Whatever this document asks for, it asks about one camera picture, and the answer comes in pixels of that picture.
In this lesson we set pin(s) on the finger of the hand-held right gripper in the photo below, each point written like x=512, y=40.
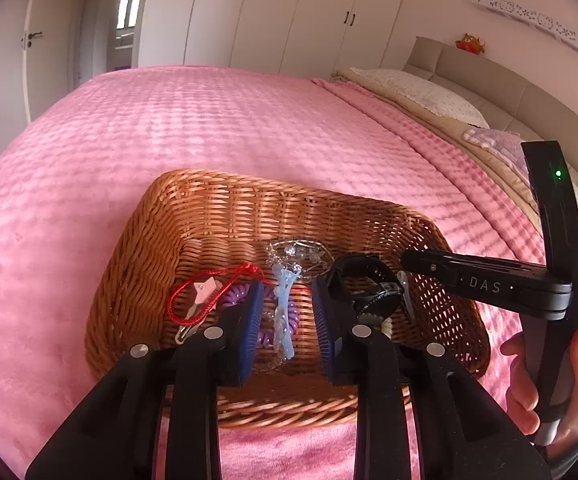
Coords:
x=429, y=265

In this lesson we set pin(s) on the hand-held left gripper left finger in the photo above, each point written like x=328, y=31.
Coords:
x=250, y=330

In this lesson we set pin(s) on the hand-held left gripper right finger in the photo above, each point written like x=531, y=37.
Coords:
x=325, y=330

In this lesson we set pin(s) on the light blue hair clip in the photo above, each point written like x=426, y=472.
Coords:
x=283, y=290

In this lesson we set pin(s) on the black wrist watch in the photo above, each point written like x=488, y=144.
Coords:
x=364, y=262

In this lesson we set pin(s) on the metal hair clip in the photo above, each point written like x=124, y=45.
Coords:
x=185, y=335

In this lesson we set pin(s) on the brown wicker basket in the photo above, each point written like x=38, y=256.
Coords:
x=269, y=220

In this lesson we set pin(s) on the person's right hand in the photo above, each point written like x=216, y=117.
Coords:
x=519, y=385

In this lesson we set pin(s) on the purple patterned pillow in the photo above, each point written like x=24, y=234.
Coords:
x=499, y=147

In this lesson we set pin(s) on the beige padded headboard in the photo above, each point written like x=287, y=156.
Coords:
x=494, y=85

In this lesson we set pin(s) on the white floral pillow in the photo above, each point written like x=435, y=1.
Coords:
x=419, y=92

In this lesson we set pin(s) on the pink plush blanket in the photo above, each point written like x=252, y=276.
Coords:
x=194, y=125

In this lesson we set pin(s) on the red plush toy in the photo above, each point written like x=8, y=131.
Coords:
x=470, y=44

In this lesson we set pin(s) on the white wardrobe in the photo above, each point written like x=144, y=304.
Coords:
x=269, y=10

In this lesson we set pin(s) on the white door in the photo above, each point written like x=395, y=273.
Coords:
x=49, y=60

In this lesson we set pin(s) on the white cutout wall shelf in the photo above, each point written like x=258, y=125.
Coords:
x=534, y=19

